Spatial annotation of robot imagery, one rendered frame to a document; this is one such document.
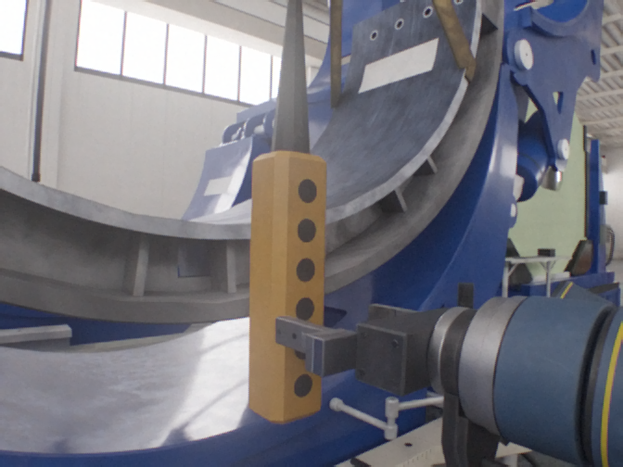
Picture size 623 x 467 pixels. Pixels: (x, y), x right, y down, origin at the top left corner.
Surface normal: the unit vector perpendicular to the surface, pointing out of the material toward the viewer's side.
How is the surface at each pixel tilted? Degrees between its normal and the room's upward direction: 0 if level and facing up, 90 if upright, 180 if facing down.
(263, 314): 90
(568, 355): 59
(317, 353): 90
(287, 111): 86
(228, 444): 90
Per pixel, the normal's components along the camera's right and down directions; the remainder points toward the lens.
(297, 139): 0.42, -0.07
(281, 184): -0.09, 0.00
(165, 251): 0.62, 0.01
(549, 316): -0.37, -0.87
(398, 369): -0.77, -0.02
